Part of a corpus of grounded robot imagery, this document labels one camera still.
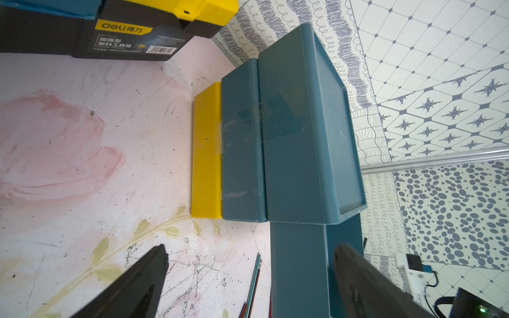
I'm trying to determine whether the yellow black toolbox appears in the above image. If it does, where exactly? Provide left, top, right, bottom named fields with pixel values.
left=1, top=0, right=239, bottom=61

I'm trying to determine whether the green striped pencil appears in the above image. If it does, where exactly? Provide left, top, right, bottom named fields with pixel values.
left=241, top=253, right=262, bottom=318

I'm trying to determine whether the teal drawer cabinet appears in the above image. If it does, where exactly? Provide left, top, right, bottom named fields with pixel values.
left=221, top=24, right=367, bottom=227

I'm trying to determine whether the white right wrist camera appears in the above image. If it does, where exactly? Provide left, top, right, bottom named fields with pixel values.
left=395, top=253, right=439, bottom=302

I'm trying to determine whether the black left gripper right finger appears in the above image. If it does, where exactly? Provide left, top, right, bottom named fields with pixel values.
left=334, top=243, right=432, bottom=318

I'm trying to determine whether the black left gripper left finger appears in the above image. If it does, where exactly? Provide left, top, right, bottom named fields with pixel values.
left=73, top=245, right=169, bottom=317

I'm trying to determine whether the teal drawer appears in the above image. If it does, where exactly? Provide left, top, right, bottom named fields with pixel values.
left=270, top=215, right=363, bottom=317

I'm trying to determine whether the yellow bottom drawer unit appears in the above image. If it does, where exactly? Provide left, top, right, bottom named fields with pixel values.
left=191, top=82, right=222, bottom=219

